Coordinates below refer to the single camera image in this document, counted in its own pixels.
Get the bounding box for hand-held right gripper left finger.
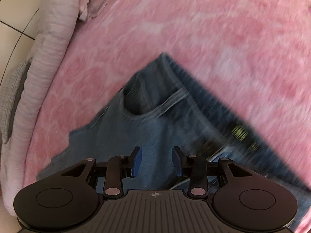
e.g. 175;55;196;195
61;146;142;199

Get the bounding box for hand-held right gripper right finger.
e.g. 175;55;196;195
172;146;254;198

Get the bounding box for blue denim jeans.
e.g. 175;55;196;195
36;52;311;231

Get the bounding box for pink rose-patterned blanket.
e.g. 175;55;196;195
23;0;311;233

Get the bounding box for grey pillow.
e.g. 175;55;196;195
0;57;33;146

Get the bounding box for pale pink striped quilt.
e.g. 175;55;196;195
0;0;85;216

